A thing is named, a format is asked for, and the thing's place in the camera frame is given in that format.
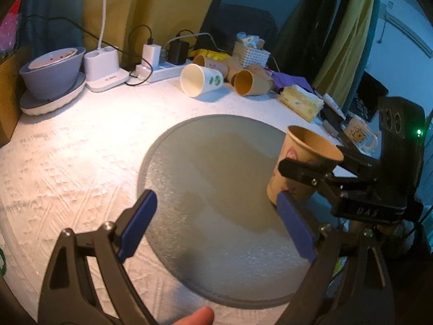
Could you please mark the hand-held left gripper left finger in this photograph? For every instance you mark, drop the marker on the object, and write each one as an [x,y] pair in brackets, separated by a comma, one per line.
[137,225]

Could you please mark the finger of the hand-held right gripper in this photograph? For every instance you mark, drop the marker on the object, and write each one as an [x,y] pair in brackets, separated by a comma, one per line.
[301,172]
[358,164]

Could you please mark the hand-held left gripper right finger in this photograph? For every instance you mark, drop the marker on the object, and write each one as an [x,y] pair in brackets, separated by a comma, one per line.
[297,226]

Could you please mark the brown paper cup pink print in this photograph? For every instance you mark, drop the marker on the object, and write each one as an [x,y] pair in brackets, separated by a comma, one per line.
[297,150]

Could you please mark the white paper cup green print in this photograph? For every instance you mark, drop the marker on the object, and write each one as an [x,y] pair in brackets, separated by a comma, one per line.
[199,79]

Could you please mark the person's left hand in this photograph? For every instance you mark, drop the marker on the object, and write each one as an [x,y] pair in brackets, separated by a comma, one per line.
[196,316]

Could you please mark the white mug yellow print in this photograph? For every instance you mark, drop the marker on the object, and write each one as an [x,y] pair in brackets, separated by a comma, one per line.
[358,135]

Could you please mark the white tube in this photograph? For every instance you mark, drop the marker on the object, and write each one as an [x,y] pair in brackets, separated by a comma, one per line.
[333,105]

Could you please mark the yellow tissue pack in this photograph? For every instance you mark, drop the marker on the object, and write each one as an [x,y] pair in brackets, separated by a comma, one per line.
[301,101]

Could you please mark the round grey mat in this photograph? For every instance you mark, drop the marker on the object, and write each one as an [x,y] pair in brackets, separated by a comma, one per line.
[216,182]

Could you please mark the purple cloth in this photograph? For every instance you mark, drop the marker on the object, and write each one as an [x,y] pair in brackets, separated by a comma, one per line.
[291,81]

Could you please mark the white woven basket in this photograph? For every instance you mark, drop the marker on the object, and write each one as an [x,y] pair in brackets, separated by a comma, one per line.
[252,56]

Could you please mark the yellow hanging cloth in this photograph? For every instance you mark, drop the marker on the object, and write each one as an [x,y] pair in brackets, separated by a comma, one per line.
[348,34]

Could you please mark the grey-blue plate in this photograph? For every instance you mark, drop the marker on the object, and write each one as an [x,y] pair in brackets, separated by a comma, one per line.
[54,103]

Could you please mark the white power strip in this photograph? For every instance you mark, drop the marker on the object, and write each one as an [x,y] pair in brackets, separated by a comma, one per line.
[165,71]

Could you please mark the white lamp base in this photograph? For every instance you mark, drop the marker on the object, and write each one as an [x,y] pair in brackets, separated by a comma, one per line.
[103,69]

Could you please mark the black chair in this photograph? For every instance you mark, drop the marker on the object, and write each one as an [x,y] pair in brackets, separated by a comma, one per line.
[236,20]

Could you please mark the grey-blue bowl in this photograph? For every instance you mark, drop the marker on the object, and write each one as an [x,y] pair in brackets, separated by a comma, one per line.
[50,81]

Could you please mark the white charger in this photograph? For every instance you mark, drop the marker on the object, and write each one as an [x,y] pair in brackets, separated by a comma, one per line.
[151,54]

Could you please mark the black charger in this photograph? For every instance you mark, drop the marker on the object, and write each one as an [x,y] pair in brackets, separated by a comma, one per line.
[178,52]

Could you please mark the cardboard box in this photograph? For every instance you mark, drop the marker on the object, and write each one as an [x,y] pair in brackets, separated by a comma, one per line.
[10,91]

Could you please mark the white bowl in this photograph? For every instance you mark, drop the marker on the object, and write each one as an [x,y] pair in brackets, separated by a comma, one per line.
[50,60]

